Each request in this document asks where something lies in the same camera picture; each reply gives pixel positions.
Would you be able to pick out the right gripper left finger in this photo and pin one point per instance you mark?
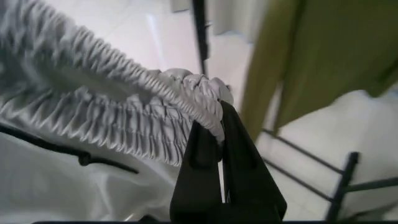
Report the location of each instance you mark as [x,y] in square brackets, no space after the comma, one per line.
[196,186]

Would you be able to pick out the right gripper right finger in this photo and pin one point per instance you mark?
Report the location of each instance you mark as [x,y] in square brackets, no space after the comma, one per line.
[248,186]

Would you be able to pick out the pale grey trousers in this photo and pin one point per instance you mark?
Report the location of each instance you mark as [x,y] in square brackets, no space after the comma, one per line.
[93,102]

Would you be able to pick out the black clothes rack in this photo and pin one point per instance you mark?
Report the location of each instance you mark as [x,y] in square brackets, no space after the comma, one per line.
[201,31]

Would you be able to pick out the green garment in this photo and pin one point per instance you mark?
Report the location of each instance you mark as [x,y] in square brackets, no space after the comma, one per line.
[326,46]

